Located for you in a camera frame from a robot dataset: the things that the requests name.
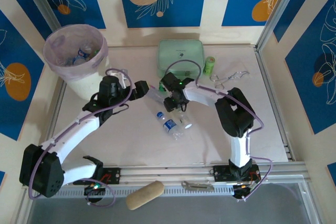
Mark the green bottle yellow cap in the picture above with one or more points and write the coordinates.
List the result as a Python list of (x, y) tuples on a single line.
[(160, 87), (96, 51)]

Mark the large clear bottle pink label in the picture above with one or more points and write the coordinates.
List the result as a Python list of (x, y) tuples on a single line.
[(157, 94)]

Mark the clear bottle blue label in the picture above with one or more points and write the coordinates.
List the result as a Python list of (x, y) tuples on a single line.
[(170, 124), (82, 53), (73, 61)]

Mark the clear bottle white green label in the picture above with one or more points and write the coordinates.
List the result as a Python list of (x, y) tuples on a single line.
[(187, 126)]

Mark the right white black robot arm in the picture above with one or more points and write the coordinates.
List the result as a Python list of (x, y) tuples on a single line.
[(236, 113)]

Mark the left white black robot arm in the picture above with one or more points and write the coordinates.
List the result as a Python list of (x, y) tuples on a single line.
[(73, 134)]

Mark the white plastic bin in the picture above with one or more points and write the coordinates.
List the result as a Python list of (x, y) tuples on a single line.
[(84, 82)]

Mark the pink bin liner bag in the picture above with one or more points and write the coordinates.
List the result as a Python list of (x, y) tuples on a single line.
[(60, 45)]

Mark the mint green zip pouch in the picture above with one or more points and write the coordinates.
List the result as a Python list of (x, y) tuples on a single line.
[(181, 51)]

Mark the small green can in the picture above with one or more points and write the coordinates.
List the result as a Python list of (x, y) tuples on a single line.
[(209, 65)]

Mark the tan foam roller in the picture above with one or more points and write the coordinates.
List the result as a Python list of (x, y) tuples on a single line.
[(144, 195)]

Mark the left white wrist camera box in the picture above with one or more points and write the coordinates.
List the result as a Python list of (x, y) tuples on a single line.
[(123, 78)]

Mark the aluminium side rail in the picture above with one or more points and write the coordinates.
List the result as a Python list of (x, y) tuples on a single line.
[(262, 62), (57, 103)]

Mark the aluminium frame rail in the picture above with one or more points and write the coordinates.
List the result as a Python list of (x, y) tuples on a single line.
[(168, 172)]

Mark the flat metal bracket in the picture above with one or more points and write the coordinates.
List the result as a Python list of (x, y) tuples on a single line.
[(198, 185)]

